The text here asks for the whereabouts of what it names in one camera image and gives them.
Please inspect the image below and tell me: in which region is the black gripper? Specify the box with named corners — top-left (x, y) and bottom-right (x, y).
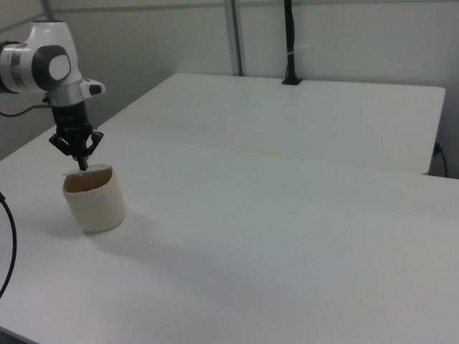
top-left (49, 101), bottom-right (105, 170)

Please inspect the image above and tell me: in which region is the cream plastic trash bin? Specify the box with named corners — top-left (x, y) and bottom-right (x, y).
top-left (60, 163), bottom-right (126, 235)

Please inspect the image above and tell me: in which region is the white side table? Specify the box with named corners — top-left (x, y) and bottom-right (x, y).
top-left (102, 72), bottom-right (447, 176)

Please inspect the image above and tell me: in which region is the thin grey robot cable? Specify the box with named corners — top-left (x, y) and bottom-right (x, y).
top-left (0, 102), bottom-right (49, 118)

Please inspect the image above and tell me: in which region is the thick black cable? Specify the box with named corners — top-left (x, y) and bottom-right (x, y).
top-left (0, 189), bottom-right (18, 299)

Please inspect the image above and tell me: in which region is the grey aluminium partition post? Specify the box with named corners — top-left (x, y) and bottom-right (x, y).
top-left (224, 0), bottom-right (247, 77)

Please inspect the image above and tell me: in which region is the black camera pole with clamp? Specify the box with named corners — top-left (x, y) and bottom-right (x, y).
top-left (281, 0), bottom-right (304, 86)

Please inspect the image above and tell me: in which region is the black cable at table end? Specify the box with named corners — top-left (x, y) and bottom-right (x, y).
top-left (434, 142), bottom-right (450, 177)

